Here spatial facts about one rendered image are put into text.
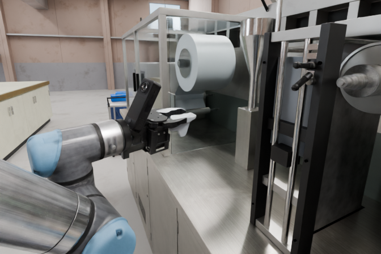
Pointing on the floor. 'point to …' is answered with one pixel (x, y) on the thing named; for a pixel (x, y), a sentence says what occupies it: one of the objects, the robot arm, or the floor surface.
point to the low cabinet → (22, 113)
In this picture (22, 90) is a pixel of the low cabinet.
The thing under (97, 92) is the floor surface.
